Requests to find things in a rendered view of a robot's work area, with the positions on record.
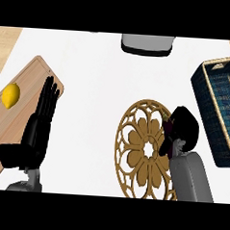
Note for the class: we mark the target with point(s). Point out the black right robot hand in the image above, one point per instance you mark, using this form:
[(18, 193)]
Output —
[(185, 127)]

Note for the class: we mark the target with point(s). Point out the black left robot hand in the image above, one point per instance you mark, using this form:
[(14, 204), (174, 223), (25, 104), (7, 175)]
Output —
[(38, 138)]

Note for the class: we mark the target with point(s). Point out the dark purple eggplant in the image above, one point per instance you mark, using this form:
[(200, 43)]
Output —
[(167, 127)]

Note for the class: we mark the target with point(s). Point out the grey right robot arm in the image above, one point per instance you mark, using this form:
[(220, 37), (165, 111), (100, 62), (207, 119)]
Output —
[(188, 176)]

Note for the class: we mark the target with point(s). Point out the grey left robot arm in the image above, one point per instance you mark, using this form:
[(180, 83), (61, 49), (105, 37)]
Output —
[(27, 181)]

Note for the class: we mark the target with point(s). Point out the dark blue wicker basket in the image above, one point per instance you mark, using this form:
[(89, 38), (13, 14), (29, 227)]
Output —
[(216, 110)]

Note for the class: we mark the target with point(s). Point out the round gold openwork placemat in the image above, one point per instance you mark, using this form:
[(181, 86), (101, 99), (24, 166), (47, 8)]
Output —
[(140, 150)]

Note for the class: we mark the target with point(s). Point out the wooden cutting board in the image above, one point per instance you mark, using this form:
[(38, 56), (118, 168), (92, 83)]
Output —
[(15, 120)]

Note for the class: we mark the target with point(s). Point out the yellow lemon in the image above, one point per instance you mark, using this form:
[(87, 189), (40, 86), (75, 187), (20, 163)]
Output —
[(10, 95)]

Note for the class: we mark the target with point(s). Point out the grey appliance with black base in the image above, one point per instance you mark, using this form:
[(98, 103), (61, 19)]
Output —
[(147, 45)]

